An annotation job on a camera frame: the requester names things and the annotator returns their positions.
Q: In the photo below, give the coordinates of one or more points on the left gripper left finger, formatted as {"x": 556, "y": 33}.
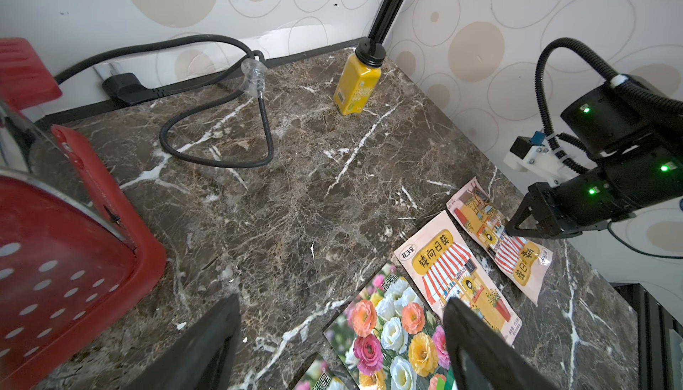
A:
{"x": 203, "y": 357}

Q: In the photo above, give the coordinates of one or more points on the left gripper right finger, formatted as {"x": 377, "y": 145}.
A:
{"x": 480, "y": 358}

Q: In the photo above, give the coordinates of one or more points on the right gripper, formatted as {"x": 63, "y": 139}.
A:
{"x": 637, "y": 149}

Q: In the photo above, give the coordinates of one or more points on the pink striped seed packet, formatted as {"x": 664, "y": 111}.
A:
{"x": 524, "y": 262}

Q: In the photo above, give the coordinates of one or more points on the flower seed packet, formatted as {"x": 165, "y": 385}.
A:
{"x": 316, "y": 374}
{"x": 387, "y": 338}

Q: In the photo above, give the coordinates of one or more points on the orange striped seed packet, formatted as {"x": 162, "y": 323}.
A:
{"x": 443, "y": 267}

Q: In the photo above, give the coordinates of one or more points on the flower seed packet back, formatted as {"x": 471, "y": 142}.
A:
{"x": 316, "y": 374}

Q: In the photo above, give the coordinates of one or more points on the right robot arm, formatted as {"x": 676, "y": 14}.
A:
{"x": 568, "y": 147}

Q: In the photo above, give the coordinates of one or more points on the red polka dot toaster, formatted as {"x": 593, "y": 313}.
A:
{"x": 68, "y": 271}

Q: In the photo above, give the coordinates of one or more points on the yellow turmeric powder bottle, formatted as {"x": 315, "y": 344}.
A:
{"x": 360, "y": 76}

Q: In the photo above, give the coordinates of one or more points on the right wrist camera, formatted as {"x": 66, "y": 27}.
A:
{"x": 530, "y": 154}

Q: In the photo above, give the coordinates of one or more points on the black base frame front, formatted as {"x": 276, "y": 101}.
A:
{"x": 660, "y": 339}

